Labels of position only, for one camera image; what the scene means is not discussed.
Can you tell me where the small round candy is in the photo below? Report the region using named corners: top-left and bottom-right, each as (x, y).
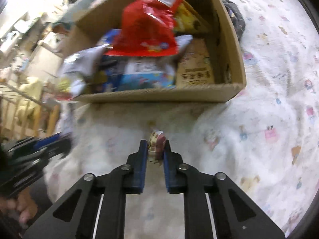
top-left (147, 130), bottom-right (166, 163)

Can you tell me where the blue star snack bag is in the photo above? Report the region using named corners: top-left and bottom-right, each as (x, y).
top-left (98, 28), bottom-right (176, 91)

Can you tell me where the orange peanut snack bag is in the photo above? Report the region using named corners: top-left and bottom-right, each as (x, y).
top-left (175, 38), bottom-right (215, 88)

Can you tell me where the person's left hand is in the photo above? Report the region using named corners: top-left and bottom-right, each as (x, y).
top-left (1, 187), bottom-right (38, 224)

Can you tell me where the wooden yellow rack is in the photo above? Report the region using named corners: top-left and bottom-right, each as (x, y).
top-left (1, 81), bottom-right (61, 141)

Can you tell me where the white patterned bed quilt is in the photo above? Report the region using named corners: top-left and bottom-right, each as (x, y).
top-left (45, 0), bottom-right (318, 238)

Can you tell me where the white red snack bag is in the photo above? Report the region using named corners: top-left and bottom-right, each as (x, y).
top-left (57, 45), bottom-right (108, 99)

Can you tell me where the brown cardboard box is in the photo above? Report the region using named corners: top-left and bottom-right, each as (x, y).
top-left (59, 0), bottom-right (248, 104)

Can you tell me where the large red snack bag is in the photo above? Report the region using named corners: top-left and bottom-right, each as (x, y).
top-left (106, 0), bottom-right (184, 57)

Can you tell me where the yellow chip bag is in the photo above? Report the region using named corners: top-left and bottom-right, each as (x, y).
top-left (174, 1), bottom-right (211, 35)

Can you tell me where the dark plaid cloth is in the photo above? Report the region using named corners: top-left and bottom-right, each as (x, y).
top-left (222, 0), bottom-right (246, 42)

